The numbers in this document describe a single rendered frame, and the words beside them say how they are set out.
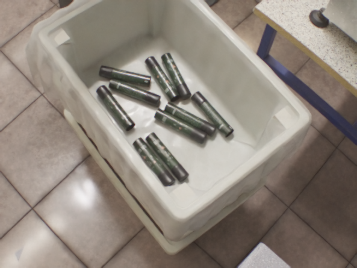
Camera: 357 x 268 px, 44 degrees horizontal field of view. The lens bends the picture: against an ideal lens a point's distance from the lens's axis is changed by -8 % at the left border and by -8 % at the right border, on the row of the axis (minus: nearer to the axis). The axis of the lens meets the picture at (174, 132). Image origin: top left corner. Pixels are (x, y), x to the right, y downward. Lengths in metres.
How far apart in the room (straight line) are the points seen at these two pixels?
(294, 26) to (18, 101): 1.17
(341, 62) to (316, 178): 0.77
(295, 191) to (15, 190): 1.05
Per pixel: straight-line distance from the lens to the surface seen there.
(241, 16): 2.12
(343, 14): 1.12
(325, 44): 1.16
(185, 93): 1.31
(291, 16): 1.18
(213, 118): 1.29
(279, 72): 1.47
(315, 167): 1.84
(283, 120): 1.11
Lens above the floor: 1.63
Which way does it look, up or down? 66 degrees down
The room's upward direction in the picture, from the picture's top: 7 degrees clockwise
